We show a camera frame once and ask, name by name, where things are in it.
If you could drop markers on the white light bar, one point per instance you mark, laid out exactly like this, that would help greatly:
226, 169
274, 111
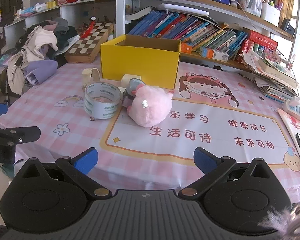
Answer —
185, 10

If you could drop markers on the cream white jacket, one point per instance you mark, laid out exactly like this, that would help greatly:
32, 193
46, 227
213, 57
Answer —
43, 38

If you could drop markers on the pink printed desktop mat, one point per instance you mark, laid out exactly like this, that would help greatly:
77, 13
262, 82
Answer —
165, 140

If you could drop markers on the red book box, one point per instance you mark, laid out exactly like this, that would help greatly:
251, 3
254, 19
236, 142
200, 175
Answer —
260, 41

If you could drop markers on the wooden chessboard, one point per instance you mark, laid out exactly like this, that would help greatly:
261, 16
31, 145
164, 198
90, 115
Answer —
90, 45

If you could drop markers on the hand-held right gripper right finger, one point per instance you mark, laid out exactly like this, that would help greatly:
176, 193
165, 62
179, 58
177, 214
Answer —
202, 160

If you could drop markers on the white organizer box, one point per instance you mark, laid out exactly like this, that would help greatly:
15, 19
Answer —
271, 15

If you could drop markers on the small orange box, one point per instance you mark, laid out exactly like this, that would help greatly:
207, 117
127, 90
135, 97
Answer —
186, 48

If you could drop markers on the clear tape roll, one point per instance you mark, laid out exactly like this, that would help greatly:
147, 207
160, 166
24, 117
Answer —
90, 105

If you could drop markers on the purple garment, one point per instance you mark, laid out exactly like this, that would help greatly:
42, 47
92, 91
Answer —
42, 68

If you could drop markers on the red plastic object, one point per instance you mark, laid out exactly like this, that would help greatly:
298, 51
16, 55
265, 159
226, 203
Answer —
88, 28

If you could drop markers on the cream rectangular block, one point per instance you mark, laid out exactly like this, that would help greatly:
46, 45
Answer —
130, 78

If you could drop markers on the beige cloth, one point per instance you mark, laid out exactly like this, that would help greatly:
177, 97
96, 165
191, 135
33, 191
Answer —
15, 75

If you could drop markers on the white power strip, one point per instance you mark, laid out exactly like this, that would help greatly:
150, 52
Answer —
292, 106

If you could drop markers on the pink plush toy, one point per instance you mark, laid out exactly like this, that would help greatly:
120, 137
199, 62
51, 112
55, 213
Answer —
150, 110

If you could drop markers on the orange and white box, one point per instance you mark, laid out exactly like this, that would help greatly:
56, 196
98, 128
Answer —
215, 53

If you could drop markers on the row of colourful books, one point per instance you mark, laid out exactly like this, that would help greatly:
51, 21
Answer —
180, 27

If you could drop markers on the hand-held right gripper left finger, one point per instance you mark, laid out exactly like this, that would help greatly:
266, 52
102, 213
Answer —
86, 160

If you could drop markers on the stack of papers and booklets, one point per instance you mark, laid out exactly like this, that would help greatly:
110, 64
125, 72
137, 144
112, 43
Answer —
272, 80

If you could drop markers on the cream wrist watch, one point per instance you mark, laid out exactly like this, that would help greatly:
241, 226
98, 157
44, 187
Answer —
87, 71

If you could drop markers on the dark green garment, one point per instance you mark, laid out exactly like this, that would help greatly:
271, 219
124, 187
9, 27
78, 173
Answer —
65, 38

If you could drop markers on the white bookshelf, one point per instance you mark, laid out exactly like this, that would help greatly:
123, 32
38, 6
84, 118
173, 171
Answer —
121, 10

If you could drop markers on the grey garment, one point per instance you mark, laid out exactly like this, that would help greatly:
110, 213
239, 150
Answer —
62, 23

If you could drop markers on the yellow cardboard box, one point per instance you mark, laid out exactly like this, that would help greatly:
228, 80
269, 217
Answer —
140, 65

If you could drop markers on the pink booklet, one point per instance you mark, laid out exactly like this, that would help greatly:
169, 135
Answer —
290, 125

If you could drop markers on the small grey blue toy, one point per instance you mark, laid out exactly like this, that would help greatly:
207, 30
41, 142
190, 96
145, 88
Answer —
133, 87

